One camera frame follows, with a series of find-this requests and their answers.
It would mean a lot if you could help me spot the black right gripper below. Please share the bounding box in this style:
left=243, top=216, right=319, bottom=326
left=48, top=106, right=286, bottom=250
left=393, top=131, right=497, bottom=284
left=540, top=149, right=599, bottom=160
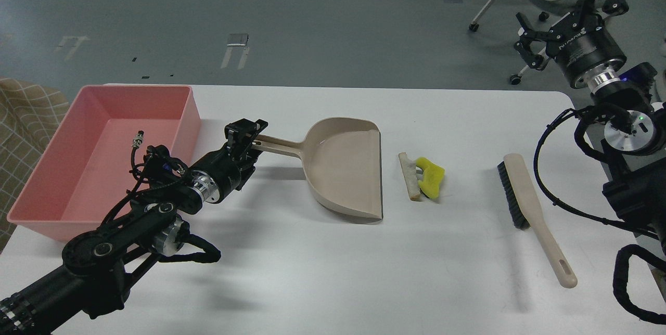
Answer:
left=514, top=0, right=630, bottom=89

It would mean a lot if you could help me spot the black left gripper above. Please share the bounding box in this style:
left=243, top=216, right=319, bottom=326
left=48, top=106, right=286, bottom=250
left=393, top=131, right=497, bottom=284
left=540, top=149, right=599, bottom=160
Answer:
left=190, top=120, right=268, bottom=204

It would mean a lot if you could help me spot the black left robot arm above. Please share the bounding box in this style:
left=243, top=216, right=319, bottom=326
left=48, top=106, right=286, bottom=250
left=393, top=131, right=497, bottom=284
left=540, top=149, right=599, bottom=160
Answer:
left=2, top=119, right=268, bottom=334

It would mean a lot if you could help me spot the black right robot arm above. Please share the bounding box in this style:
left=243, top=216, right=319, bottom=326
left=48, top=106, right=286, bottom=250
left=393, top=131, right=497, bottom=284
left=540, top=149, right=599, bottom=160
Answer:
left=514, top=0, right=664, bottom=247

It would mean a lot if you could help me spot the beige checkered cloth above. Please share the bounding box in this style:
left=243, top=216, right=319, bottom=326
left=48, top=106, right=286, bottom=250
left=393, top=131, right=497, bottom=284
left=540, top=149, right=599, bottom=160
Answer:
left=1, top=76, right=69, bottom=250

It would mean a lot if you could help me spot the yellow sponge scrap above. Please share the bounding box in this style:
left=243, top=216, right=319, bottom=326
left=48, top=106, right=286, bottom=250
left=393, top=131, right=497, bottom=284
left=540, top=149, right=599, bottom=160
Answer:
left=415, top=157, right=445, bottom=200

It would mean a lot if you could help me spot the beige hand brush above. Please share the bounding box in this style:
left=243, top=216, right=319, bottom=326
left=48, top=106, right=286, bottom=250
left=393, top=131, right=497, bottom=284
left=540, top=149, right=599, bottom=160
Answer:
left=497, top=153, right=578, bottom=289

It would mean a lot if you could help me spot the pink plastic bin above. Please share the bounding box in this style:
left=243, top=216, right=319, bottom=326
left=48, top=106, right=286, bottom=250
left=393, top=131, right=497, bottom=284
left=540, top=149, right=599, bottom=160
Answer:
left=7, top=85, right=201, bottom=242

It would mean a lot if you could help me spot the beige plastic dustpan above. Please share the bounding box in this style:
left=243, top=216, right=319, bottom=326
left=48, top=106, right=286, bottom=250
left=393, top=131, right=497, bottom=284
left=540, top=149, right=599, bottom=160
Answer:
left=257, top=117, right=383, bottom=221

